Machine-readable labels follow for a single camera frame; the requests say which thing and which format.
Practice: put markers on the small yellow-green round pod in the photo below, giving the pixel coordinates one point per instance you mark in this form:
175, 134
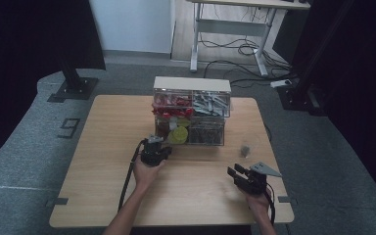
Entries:
183, 122

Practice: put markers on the clear acrylic organizer box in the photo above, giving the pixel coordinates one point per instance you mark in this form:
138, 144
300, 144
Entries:
192, 84

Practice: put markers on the pile of dark packets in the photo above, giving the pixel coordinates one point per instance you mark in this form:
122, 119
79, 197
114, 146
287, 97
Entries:
205, 133

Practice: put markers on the single grey sachet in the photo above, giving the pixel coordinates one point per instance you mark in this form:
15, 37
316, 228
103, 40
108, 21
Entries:
245, 151

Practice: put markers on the pile of grey packets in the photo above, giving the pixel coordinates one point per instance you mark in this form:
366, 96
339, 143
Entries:
209, 104

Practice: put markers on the black curtain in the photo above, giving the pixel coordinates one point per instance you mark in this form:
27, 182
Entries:
365, 81
29, 49

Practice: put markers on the white power strip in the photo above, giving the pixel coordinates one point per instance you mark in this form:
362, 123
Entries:
280, 83

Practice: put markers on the person's left hand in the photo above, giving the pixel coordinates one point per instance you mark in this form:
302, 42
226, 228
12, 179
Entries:
147, 176

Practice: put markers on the pile of red packets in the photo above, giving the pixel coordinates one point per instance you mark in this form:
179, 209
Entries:
173, 112

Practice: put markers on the black metal stand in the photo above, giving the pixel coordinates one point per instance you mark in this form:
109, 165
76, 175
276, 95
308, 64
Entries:
302, 98
75, 88

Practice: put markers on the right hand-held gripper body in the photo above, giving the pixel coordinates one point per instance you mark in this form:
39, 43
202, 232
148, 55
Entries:
254, 182

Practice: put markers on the large yellow-green round pod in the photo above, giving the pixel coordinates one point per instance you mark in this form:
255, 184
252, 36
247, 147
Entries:
178, 135

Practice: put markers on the person's right hand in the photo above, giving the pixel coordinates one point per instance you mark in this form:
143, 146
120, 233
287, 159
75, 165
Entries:
260, 204

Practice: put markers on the white desk frame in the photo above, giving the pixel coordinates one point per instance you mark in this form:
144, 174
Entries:
231, 27

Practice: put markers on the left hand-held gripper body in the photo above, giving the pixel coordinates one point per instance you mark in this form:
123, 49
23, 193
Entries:
150, 153

